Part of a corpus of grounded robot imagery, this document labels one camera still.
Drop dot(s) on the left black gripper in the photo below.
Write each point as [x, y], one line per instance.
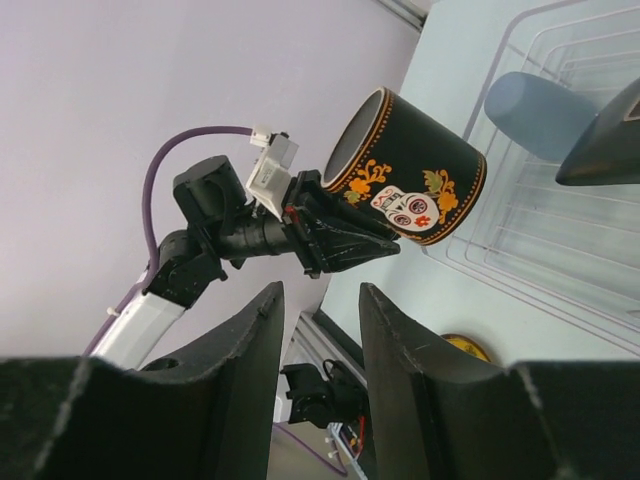
[326, 234]

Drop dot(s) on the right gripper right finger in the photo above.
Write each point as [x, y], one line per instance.
[438, 412]

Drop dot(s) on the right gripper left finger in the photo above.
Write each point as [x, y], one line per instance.
[204, 411]

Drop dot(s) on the round yellow black saucer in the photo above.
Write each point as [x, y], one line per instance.
[467, 345]

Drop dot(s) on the red mug black handle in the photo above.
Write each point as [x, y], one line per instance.
[397, 165]

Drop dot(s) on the white wire dish rack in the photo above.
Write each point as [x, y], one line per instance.
[556, 266]

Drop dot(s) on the light blue cup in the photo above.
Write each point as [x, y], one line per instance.
[543, 117]

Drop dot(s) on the black square floral plate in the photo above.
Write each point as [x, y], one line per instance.
[607, 153]

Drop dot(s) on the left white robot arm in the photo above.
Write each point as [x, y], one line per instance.
[222, 226]

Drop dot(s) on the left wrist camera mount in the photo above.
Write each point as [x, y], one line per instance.
[270, 178]

